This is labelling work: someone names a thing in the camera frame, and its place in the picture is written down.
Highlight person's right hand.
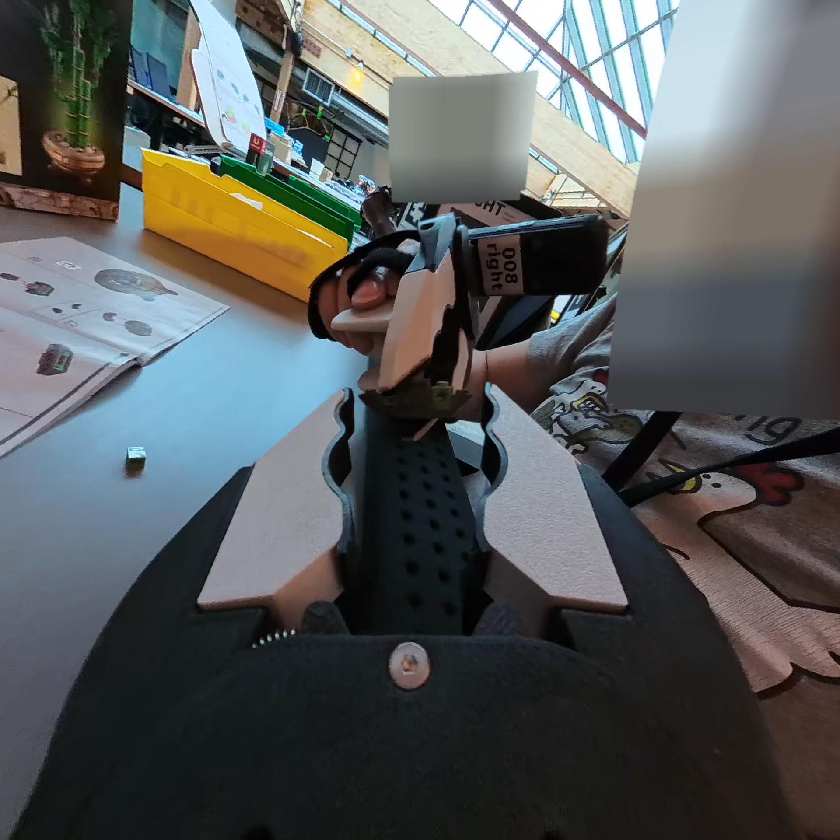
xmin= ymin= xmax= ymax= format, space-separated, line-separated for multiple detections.
xmin=318 ymin=258 xmax=403 ymax=360

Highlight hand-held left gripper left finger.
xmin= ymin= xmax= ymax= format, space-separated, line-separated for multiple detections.
xmin=197 ymin=387 xmax=361 ymax=630

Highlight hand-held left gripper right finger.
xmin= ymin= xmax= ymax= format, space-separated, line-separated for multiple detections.
xmin=474 ymin=384 xmax=629 ymax=636

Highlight white instruction board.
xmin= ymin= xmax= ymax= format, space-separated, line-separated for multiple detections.
xmin=189 ymin=0 xmax=268 ymax=150

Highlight green plastic bin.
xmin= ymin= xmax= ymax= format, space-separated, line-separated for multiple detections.
xmin=210 ymin=154 xmax=363 ymax=242

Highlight open instruction booklet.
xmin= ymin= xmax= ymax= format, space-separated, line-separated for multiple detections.
xmin=0 ymin=236 xmax=231 ymax=460

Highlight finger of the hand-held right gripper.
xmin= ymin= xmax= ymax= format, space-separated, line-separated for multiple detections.
xmin=410 ymin=307 xmax=491 ymax=441
xmin=376 ymin=252 xmax=473 ymax=395

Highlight black neck strap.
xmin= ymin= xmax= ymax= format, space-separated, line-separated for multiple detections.
xmin=600 ymin=410 xmax=840 ymax=510

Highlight person's right forearm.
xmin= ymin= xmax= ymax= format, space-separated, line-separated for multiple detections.
xmin=472 ymin=305 xmax=621 ymax=424

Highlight chicken print shirt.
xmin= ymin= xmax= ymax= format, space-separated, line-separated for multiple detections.
xmin=530 ymin=367 xmax=840 ymax=840

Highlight black bamboo brick set box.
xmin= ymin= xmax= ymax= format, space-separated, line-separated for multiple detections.
xmin=0 ymin=0 xmax=134 ymax=222

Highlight dark toy brick assembly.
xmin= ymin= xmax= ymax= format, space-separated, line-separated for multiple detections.
xmin=360 ymin=379 xmax=473 ymax=422

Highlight yellow plastic bin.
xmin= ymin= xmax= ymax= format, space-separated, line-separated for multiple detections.
xmin=140 ymin=147 xmax=349 ymax=304

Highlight black perforated strap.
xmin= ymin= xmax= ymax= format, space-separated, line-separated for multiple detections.
xmin=357 ymin=410 xmax=481 ymax=636

